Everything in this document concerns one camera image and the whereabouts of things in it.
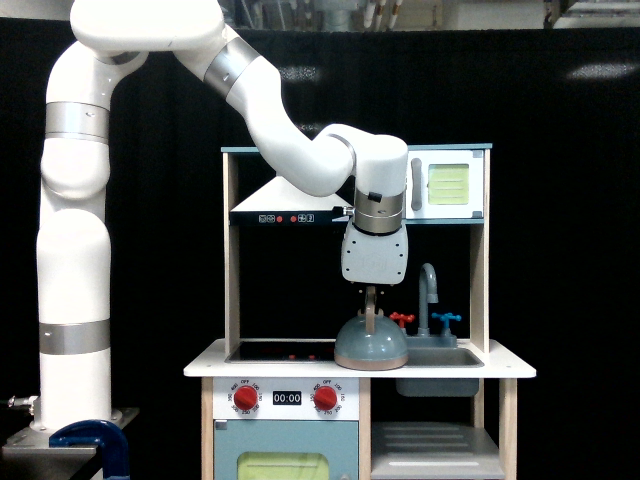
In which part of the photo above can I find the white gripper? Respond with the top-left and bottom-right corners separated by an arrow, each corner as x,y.
341,221 -> 408,285

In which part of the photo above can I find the grey-blue toy teapot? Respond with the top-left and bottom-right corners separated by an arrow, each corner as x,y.
334,286 -> 409,371

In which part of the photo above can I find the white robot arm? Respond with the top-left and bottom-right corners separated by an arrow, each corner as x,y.
34,1 -> 408,432

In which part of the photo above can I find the black toy stove top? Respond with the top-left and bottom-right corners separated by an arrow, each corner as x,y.
225,340 -> 335,363

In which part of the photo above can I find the grey toy faucet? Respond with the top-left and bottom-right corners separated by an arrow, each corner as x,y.
407,263 -> 457,348

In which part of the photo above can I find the toy microwave door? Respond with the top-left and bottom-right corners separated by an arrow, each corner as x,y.
404,148 -> 486,223

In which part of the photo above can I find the grey range hood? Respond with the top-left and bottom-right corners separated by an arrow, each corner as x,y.
229,176 -> 352,227

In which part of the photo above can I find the grey toy sink basin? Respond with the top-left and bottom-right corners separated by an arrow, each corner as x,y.
396,347 -> 484,397

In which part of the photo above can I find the right red oven knob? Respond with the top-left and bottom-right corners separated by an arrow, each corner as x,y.
313,386 -> 338,412

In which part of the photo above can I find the red oven knob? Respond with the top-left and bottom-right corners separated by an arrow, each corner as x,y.
313,386 -> 338,412
233,385 -> 259,411

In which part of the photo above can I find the oven timer display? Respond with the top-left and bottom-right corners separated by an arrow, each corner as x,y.
273,390 -> 302,406

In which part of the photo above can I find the left red oven knob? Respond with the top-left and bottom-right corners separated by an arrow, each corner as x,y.
233,385 -> 259,411

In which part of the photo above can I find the grey lower shelf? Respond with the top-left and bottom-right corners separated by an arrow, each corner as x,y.
371,422 -> 505,479

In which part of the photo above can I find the blue toy oven door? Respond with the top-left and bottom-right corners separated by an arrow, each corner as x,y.
214,420 -> 359,479

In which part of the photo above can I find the black curtain backdrop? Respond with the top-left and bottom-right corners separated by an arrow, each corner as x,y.
1,19 -> 639,479

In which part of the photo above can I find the blue C-clamp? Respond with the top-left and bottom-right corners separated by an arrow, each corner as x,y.
49,420 -> 131,480

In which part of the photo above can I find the red tap handle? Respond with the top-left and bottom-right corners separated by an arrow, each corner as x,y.
390,312 -> 416,330

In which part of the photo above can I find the blue tap handle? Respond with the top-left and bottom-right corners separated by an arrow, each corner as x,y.
431,312 -> 462,337

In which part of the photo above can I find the wooden toy kitchen frame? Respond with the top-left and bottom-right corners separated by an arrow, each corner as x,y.
185,144 -> 536,479

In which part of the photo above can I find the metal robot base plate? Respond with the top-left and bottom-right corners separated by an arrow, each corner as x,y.
1,407 -> 139,479

